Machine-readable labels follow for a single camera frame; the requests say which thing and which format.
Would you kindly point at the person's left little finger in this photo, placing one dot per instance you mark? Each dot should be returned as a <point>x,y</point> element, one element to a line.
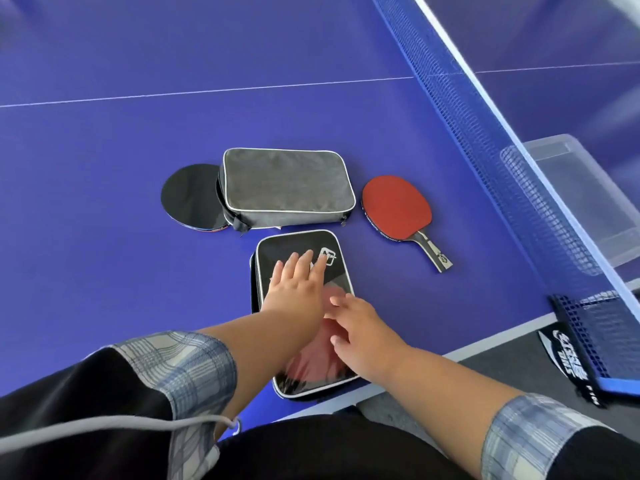
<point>276,273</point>

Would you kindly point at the black rubber table tennis paddle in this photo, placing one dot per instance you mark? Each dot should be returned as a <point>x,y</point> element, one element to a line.
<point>190,197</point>

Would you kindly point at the person's left middle finger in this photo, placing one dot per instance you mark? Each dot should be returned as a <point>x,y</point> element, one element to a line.
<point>304,264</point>

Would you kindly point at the person's right thumb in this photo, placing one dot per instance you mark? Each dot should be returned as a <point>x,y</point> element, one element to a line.
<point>338,344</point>

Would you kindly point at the black jacket with plaid cuffs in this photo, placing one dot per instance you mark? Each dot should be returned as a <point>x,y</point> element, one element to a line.
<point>75,389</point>

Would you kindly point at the person's left forearm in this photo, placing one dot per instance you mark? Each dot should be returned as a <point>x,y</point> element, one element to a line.
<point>260,354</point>

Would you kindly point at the person's right forearm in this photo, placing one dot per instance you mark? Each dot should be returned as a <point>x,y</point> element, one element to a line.
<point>450,399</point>

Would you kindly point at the clear plastic storage box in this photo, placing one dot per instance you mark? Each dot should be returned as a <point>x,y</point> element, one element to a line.
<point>580,194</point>

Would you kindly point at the black net post clamp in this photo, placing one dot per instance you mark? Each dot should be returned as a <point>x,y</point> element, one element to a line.
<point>575,344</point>

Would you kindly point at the red rubber table tennis paddle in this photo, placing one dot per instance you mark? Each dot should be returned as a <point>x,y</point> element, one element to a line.
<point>395,204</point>

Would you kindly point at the grey paddle case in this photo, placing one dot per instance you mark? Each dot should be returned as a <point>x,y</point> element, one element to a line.
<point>285,182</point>

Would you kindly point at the person's right hand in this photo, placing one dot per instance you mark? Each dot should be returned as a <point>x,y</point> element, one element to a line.
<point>372,344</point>

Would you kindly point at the blue table tennis net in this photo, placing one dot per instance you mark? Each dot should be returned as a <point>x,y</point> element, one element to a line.
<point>480,134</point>

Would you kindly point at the black and red paddle case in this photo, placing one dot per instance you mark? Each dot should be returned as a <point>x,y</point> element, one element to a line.
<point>330,364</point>

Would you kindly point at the person's left hand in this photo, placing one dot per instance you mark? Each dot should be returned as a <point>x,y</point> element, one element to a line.
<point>295,299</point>

